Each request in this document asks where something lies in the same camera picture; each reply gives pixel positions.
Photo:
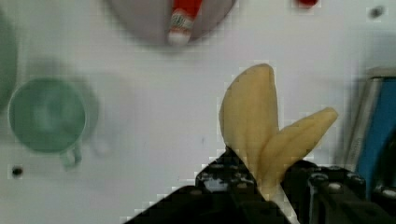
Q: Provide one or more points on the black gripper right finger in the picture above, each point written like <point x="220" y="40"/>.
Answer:
<point x="331" y="195"/>

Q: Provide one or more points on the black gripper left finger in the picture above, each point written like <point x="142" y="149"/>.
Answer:
<point x="225" y="192"/>

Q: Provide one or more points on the green colander basket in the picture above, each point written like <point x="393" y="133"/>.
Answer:
<point x="8" y="60"/>

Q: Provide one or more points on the red ketchup bottle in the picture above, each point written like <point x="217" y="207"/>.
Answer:
<point x="183" y="16"/>

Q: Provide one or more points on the peeled toy banana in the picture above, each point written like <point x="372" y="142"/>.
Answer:
<point x="248" y="120"/>

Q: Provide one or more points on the green mug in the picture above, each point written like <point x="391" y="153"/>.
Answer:
<point x="53" y="116"/>

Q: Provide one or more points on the small red tomato toy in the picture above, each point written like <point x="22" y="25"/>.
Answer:
<point x="306" y="3"/>

